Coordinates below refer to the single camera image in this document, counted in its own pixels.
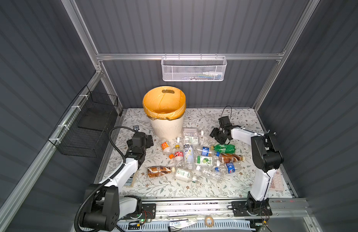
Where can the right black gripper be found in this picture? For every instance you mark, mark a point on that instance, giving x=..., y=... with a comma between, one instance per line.
x=219, y=134

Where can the brown coffee bottle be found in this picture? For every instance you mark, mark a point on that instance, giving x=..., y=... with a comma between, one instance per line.
x=227, y=158

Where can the white ribbed trash bin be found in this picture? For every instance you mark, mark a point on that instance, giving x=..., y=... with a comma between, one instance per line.
x=167, y=129

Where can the bottle red label yellow cap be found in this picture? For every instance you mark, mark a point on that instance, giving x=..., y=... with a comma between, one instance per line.
x=178, y=156

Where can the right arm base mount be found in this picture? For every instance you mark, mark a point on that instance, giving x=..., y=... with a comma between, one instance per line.
x=246, y=208

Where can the pink calculator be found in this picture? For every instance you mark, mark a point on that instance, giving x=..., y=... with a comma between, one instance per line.
x=277, y=182

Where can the orange bin liner bag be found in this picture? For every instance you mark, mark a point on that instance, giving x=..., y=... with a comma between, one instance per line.
x=164, y=103

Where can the square clear bottle white cap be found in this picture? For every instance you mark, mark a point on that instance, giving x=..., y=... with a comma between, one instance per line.
x=192, y=132

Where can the illustrated paperback book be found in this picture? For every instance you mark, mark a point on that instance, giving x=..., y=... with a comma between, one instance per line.
x=131, y=180

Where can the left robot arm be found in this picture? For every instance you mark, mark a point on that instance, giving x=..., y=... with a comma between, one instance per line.
x=103, y=206

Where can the silver foil wrapper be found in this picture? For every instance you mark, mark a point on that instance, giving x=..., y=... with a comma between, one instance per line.
x=175, y=226

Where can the clear bottle white label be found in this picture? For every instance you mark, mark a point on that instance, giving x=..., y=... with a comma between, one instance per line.
x=194, y=140

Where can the tape roll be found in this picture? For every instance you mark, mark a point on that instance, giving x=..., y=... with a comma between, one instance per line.
x=209, y=221

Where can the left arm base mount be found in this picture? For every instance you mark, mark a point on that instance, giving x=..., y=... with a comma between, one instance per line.
x=148, y=211

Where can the tall clear bottle dark label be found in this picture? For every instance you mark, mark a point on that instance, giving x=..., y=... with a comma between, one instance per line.
x=188, y=154

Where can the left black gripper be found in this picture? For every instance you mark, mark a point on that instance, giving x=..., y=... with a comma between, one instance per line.
x=148, y=140

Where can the clear bottle blue label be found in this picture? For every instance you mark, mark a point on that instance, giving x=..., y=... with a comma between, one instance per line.
x=228, y=168
x=206, y=151

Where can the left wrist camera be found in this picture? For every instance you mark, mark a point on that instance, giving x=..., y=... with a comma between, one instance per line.
x=136, y=128

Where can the brown tea bottle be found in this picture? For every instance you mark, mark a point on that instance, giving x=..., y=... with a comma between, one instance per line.
x=158, y=171

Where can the black wire side basket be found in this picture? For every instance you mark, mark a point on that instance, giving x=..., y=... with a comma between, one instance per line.
x=85, y=130

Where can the bottle green lime label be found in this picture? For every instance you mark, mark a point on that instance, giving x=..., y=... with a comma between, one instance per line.
x=206, y=161

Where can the small bottle orange label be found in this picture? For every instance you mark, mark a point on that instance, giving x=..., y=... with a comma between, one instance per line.
x=165, y=145

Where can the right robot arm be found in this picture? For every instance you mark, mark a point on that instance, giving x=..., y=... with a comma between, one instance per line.
x=266, y=157

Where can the green plastic bottle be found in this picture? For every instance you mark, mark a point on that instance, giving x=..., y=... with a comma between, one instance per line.
x=231, y=149

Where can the white wire wall basket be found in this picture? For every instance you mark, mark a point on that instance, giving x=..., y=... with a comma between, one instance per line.
x=193, y=68

